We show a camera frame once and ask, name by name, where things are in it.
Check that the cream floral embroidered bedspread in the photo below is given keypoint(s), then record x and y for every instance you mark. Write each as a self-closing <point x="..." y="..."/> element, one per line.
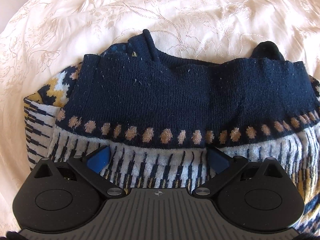
<point x="45" y="36"/>

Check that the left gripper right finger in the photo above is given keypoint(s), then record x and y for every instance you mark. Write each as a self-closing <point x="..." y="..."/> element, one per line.
<point x="227" y="168"/>

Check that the navy yellow patterned knit sweater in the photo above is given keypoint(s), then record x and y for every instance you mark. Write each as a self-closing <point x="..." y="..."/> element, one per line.
<point x="160" y="114"/>

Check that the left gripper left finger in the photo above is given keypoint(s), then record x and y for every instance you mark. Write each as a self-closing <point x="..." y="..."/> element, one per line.
<point x="89" y="168"/>

